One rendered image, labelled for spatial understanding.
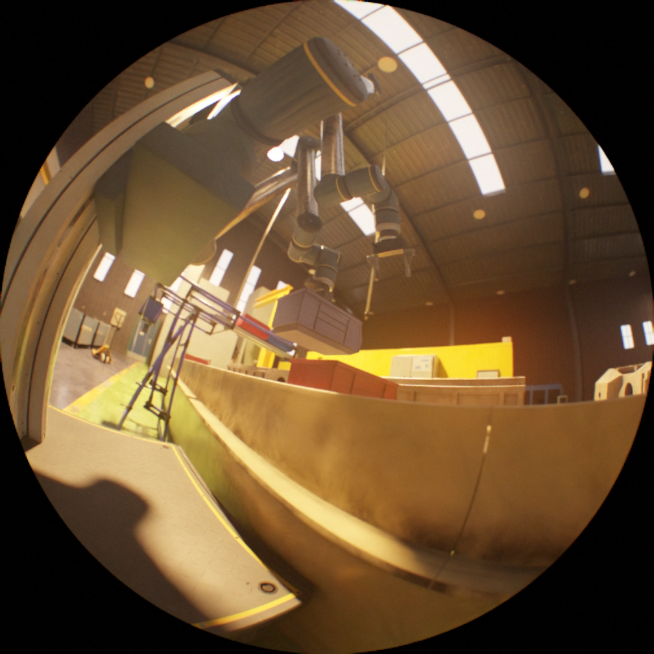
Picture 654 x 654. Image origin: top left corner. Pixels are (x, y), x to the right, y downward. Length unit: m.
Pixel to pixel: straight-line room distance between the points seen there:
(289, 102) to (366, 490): 0.75
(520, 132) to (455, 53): 3.46
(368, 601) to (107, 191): 0.96
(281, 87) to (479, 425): 0.67
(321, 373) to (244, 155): 0.56
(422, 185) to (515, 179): 4.03
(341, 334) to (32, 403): 1.15
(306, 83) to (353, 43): 8.26
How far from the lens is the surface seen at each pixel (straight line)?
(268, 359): 6.47
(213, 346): 8.25
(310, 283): 1.01
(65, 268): 0.87
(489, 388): 0.81
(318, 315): 0.78
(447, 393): 0.86
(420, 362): 3.28
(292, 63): 0.54
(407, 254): 0.87
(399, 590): 0.48
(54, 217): 0.59
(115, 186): 0.60
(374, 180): 0.83
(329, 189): 0.90
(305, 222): 0.96
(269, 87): 0.55
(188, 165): 0.44
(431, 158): 9.67
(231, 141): 0.57
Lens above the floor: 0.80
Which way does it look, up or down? 19 degrees up
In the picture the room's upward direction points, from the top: 13 degrees clockwise
